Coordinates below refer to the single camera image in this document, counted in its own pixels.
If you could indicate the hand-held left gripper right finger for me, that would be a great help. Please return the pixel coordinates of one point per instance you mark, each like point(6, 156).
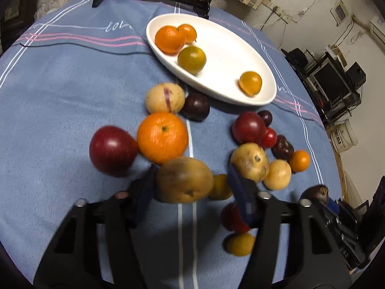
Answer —
point(238, 185)

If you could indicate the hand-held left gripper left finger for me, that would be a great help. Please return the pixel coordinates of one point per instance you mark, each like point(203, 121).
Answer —
point(146, 188)

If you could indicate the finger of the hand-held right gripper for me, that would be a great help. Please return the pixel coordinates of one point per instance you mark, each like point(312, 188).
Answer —
point(333, 206)

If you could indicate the brownish yellow round fruit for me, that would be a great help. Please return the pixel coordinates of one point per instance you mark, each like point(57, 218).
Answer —
point(184, 180)

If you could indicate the large dark purple water chestnut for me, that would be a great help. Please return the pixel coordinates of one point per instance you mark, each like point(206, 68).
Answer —
point(195, 107)

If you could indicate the yellow pepino melon purple stripe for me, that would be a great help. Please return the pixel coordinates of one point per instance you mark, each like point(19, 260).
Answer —
point(164, 97)

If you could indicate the white oval plate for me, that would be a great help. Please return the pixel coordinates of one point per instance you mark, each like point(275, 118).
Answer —
point(228, 54)

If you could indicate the small yellow green citrus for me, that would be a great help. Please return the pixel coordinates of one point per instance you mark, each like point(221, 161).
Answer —
point(221, 188)

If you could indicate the yellow fruit with stem mark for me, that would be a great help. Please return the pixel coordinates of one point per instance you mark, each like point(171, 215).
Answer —
point(249, 162)

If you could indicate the pale yellow round fruit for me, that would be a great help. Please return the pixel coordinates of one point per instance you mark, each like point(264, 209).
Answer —
point(277, 175)

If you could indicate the large dark red fruit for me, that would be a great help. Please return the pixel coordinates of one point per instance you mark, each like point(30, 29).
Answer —
point(112, 151)

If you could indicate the large orange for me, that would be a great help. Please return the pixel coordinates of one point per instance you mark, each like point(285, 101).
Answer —
point(162, 137)

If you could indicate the small red cherry tomato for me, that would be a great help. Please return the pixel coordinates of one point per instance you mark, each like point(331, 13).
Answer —
point(269, 138)

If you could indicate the small orange kumquat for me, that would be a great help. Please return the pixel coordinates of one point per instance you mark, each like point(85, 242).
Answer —
point(190, 31)
point(250, 83)
point(299, 160)

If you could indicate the white plastic bucket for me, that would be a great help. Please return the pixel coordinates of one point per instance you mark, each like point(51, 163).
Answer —
point(344, 137)

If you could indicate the small dark purple fruit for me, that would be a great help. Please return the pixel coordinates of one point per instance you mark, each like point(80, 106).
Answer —
point(266, 117)

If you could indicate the black monitor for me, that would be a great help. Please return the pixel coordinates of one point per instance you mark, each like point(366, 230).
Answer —
point(331, 81)

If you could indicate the greenish yellow tangerine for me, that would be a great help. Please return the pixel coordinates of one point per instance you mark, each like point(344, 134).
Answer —
point(191, 60)

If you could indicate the black speaker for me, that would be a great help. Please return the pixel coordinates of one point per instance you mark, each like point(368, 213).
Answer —
point(355, 73)

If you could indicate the blue striped tablecloth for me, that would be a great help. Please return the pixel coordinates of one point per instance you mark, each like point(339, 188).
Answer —
point(60, 81)

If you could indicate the black equipment rack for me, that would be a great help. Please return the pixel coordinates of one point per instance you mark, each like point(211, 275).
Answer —
point(303, 63)

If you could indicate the medium orange tangerine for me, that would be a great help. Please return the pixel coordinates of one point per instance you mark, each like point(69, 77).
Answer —
point(169, 40)

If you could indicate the white air conditioner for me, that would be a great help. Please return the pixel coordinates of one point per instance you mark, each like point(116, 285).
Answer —
point(378, 27)

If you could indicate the clear plastic bag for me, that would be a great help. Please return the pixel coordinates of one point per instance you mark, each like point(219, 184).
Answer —
point(48, 4)

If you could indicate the dark wooden cabinet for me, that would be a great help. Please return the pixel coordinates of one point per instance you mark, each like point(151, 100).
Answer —
point(15, 9)

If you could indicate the white wall socket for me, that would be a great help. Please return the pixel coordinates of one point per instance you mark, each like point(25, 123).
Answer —
point(273, 8)
point(284, 16)

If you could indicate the white wall panel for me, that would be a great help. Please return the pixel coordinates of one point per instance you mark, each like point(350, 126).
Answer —
point(340, 11)

